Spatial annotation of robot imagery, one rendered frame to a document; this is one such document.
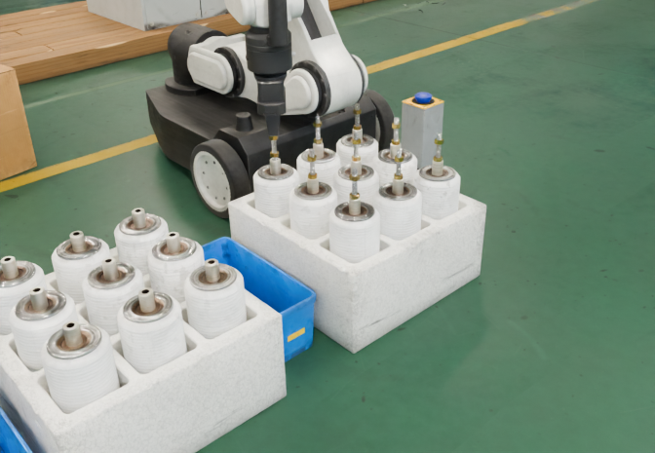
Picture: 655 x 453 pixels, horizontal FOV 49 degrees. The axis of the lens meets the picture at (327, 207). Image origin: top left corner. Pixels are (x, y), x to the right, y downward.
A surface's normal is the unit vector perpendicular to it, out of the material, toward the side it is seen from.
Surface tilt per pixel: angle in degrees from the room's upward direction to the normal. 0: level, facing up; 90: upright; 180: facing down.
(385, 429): 0
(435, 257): 90
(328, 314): 90
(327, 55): 43
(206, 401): 90
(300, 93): 90
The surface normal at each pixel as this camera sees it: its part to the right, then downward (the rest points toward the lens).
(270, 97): 0.06, 0.48
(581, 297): -0.02, -0.88
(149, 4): 0.68, 0.34
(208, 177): -0.73, 0.33
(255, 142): 0.47, -0.37
